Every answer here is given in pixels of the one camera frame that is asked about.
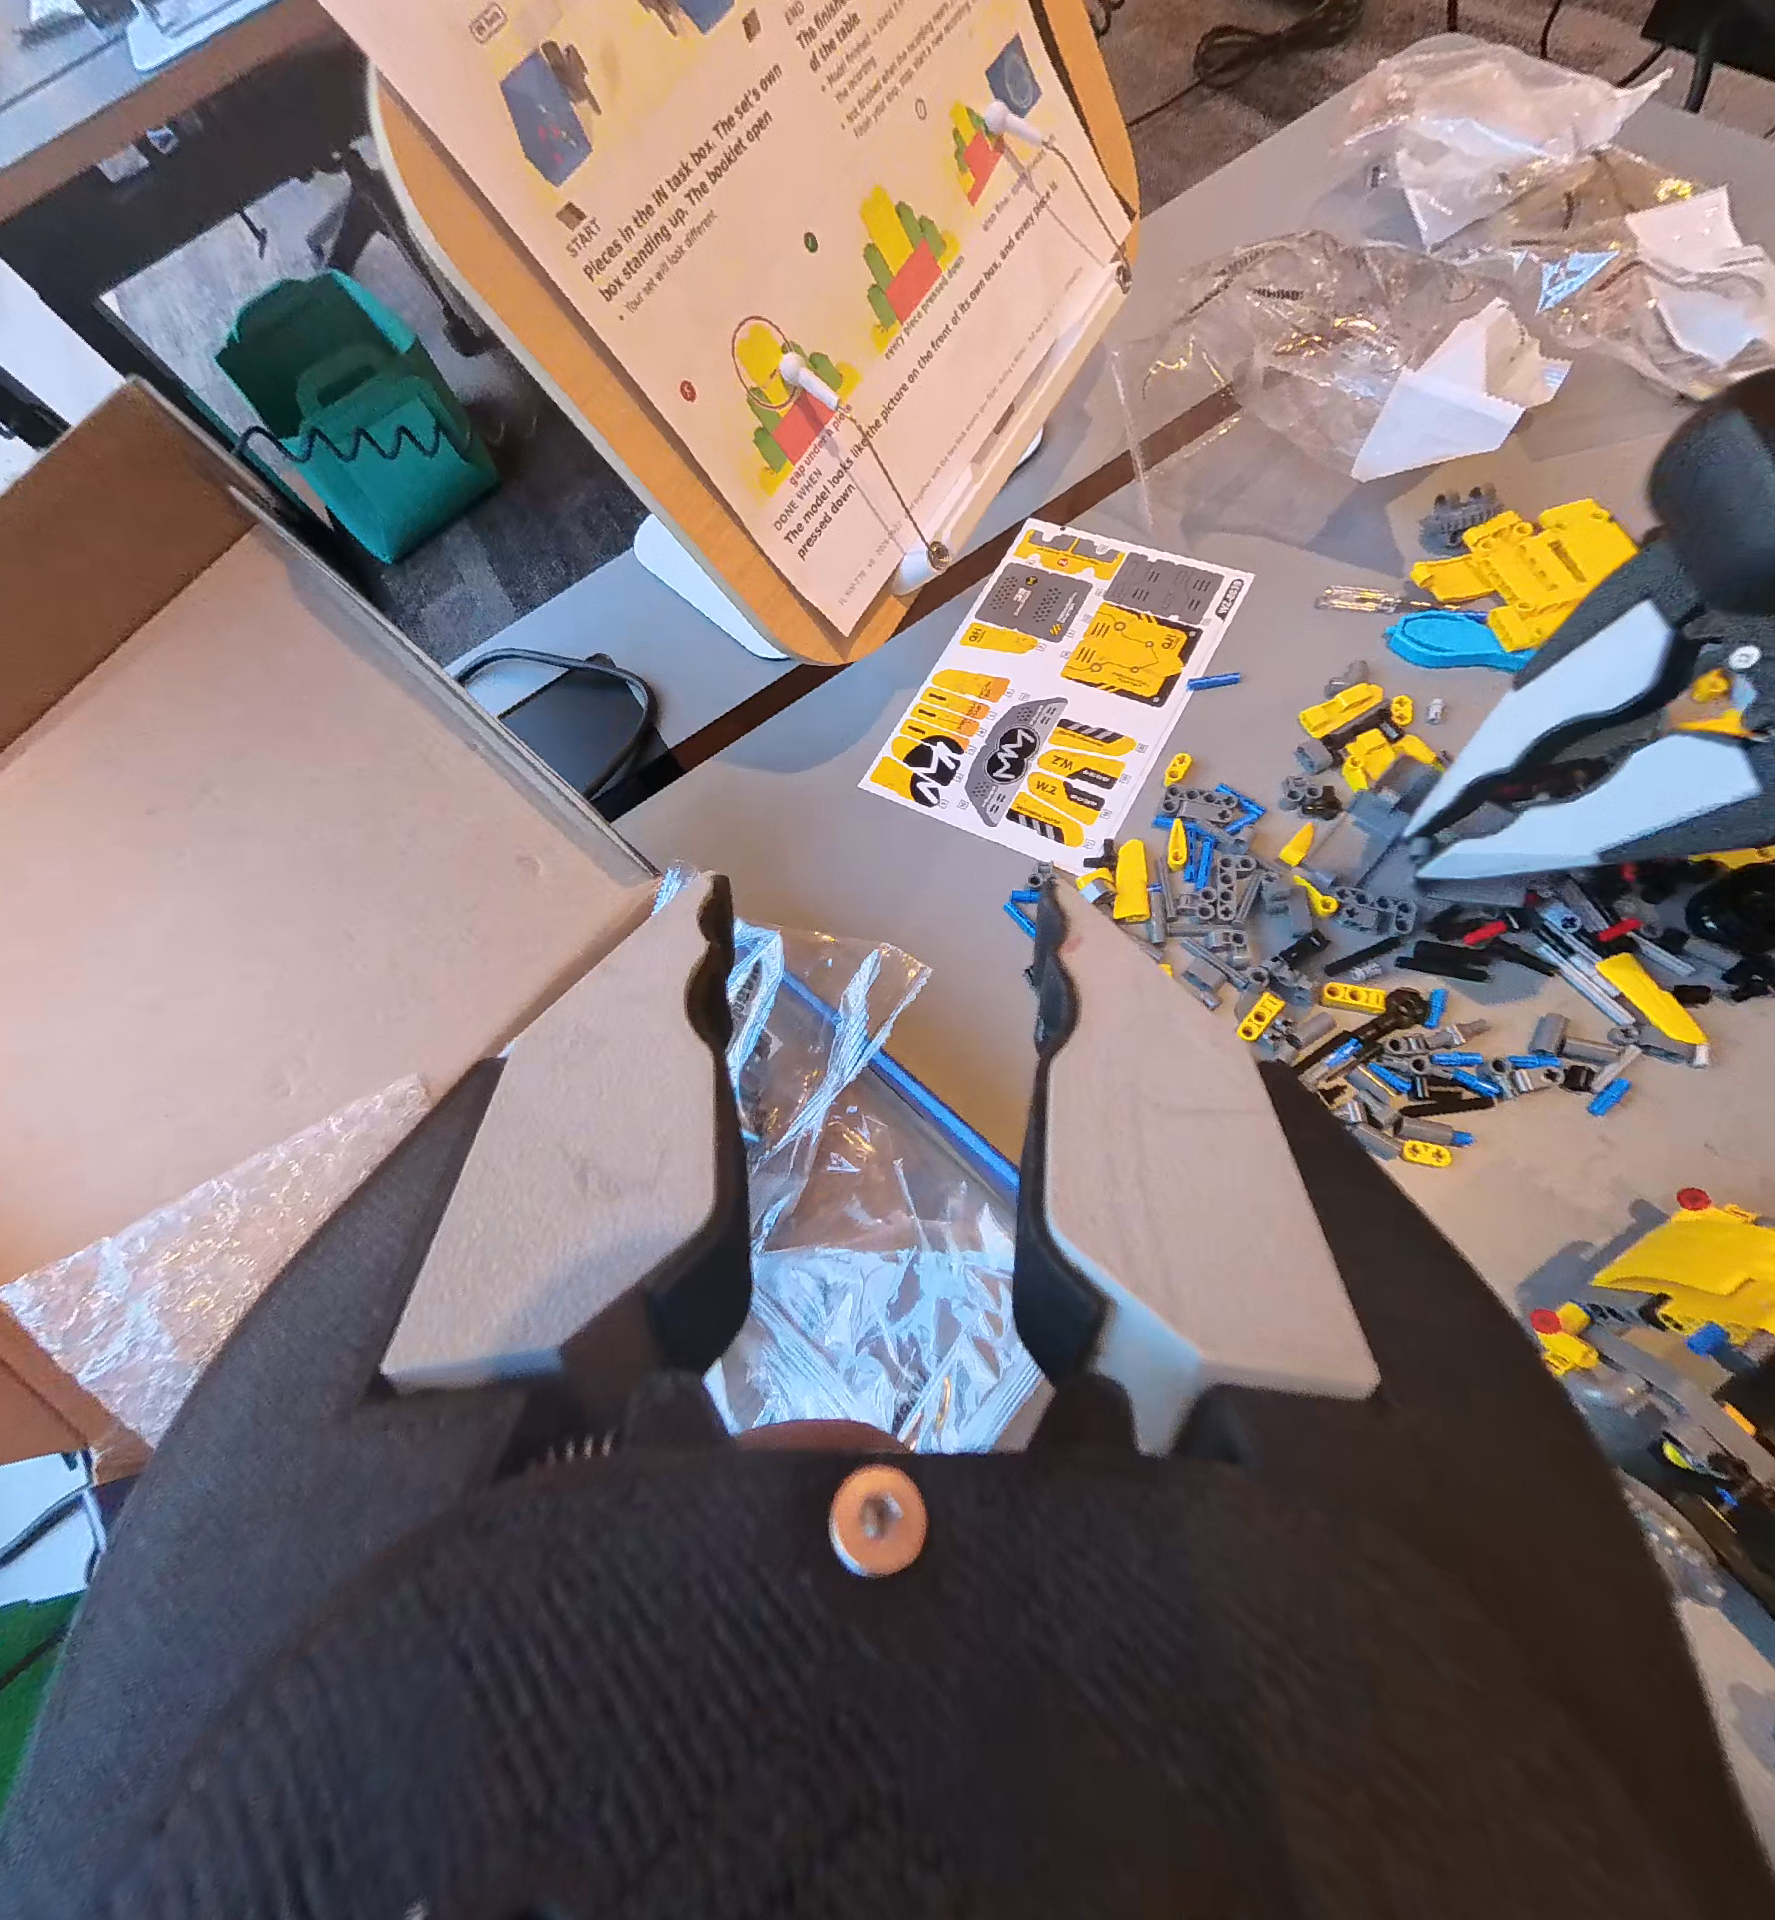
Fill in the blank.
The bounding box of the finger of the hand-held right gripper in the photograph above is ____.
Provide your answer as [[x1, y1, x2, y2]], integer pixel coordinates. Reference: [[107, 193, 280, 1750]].
[[1414, 732, 1767, 888], [1402, 601, 1682, 859]]

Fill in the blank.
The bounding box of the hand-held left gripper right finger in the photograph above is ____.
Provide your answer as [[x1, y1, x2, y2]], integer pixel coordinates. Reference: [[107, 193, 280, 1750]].
[[1015, 885, 1379, 1450]]

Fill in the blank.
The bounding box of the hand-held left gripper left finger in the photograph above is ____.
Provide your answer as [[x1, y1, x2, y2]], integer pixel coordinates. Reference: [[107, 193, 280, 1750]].
[[380, 875, 757, 1404]]

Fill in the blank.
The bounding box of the pile of small building pieces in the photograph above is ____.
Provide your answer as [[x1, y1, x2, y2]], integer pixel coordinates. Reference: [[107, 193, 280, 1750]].
[[1005, 674, 1775, 1175]]

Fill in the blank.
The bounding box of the dark blue cardboard kit box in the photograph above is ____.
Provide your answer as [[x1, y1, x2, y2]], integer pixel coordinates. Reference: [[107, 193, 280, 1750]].
[[0, 376, 1025, 1479]]

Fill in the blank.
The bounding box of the yellow black toy vehicle model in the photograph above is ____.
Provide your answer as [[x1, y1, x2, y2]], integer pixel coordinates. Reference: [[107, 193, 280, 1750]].
[[1515, 1186, 1775, 1653]]

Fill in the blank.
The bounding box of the grey desk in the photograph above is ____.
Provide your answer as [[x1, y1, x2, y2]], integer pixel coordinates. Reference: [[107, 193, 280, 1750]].
[[443, 60, 1775, 1920]]

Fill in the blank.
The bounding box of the light blue brick separator tool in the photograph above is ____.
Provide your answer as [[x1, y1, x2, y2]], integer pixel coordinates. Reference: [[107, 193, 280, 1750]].
[[1385, 610, 1542, 682]]

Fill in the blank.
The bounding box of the black toy wheel rim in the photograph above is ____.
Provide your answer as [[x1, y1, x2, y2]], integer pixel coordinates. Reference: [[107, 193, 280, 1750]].
[[1682, 871, 1775, 951]]

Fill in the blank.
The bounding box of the bundle of clear plastic bags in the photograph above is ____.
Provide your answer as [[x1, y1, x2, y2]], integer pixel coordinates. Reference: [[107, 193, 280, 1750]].
[[0, 862, 1042, 1453]]

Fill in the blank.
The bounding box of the crumpled clear plastic bag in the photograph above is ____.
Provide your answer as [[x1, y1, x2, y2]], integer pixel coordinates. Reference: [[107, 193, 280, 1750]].
[[1111, 39, 1775, 484]]

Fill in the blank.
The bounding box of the yellow grey sticker sheet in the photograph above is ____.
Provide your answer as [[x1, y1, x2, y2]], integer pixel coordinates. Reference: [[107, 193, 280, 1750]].
[[858, 516, 1257, 879]]

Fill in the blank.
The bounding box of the teal felt bag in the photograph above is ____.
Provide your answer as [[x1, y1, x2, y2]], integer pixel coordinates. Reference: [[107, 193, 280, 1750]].
[[214, 272, 501, 569]]

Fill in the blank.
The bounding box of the cardboard sign with paper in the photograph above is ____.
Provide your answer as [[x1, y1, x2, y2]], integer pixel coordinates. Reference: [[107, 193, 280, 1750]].
[[318, 0, 1143, 670]]

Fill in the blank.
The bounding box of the black cable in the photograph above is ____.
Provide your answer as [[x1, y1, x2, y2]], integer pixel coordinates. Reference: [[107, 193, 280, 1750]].
[[452, 647, 665, 816]]

